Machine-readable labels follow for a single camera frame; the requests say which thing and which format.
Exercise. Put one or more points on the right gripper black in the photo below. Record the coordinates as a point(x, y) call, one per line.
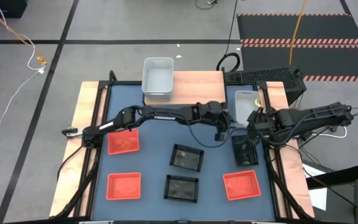
point(259, 124)

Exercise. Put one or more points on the orange slotted plastic basket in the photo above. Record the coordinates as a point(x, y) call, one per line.
point(241, 185)
point(123, 186)
point(123, 142)

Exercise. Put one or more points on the black hazard-striped floor mat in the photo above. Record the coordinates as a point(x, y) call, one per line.
point(328, 28)
point(322, 62)

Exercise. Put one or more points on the black slotted plastic basket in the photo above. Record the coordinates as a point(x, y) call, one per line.
point(186, 158)
point(244, 155)
point(181, 189)

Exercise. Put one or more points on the black floor box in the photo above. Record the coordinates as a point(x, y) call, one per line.
point(2, 7)

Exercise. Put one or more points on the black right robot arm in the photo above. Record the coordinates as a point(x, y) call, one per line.
point(315, 116)

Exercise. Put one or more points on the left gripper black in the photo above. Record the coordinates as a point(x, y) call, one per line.
point(222, 123)

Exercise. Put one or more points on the white plastic bin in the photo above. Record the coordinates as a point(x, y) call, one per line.
point(244, 105)
point(157, 77)

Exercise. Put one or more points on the black side desk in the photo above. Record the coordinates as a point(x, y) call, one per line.
point(337, 177)

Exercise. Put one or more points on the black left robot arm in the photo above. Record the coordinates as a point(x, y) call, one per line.
point(166, 113)

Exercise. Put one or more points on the grey-blue table mat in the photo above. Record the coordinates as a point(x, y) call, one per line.
point(154, 155)

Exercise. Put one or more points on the white paper sheet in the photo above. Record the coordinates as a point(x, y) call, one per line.
point(319, 199)

